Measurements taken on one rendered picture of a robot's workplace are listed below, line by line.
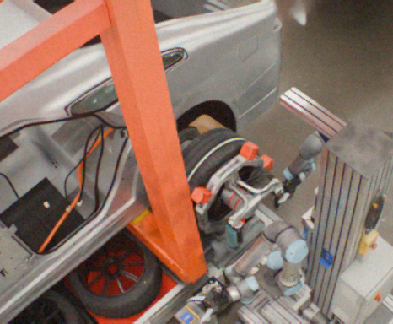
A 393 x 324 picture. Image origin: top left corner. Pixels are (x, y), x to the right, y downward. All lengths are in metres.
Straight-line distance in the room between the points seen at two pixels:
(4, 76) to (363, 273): 1.98
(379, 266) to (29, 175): 2.47
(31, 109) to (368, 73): 3.71
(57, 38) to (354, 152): 1.24
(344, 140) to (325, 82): 3.19
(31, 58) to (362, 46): 4.55
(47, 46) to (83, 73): 1.10
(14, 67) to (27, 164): 2.22
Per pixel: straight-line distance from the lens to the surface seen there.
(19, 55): 1.80
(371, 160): 2.23
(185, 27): 3.22
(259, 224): 4.22
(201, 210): 3.33
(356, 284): 2.82
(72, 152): 3.78
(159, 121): 2.36
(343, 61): 5.71
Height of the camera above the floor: 3.76
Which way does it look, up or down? 55 degrees down
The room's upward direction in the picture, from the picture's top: 10 degrees counter-clockwise
